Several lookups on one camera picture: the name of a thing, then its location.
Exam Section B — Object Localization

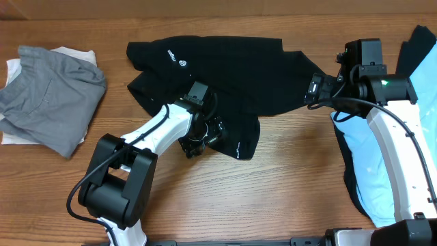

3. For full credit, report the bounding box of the black Sydrogen garment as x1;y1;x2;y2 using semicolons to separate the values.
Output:
126;36;322;160

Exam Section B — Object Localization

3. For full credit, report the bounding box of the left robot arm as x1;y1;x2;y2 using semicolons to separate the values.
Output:
68;81;225;245

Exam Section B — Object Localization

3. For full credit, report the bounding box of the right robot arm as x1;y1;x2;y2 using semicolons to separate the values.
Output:
306;39;436;245

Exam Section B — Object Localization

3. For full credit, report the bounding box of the black garment under blue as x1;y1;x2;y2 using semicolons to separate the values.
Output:
334;25;436;227

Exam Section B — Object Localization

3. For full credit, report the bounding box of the light blue garment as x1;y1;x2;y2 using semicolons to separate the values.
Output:
330;42;437;228

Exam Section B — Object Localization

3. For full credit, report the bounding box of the grey folded garment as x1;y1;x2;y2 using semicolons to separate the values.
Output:
1;46;107;158

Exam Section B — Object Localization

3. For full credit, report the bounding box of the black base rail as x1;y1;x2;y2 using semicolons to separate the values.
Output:
81;227;376;246

